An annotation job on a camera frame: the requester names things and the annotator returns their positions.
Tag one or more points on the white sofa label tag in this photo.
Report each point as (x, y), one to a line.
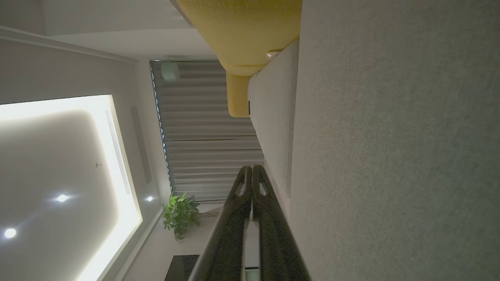
(271, 54)

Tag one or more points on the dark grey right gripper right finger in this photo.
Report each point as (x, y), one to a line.
(275, 249)

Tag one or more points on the grey pleated curtain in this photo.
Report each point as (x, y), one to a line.
(207, 128)

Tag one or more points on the grey fabric sofa seat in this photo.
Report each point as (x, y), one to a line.
(398, 148)

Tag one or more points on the grey seamed sofa cushion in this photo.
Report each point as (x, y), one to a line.
(273, 117)

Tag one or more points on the yellow sofa backrest cushion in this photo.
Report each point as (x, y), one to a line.
(242, 31)

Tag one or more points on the green potted plant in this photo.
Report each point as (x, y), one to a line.
(180, 214)

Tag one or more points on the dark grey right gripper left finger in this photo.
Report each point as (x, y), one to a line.
(226, 242)

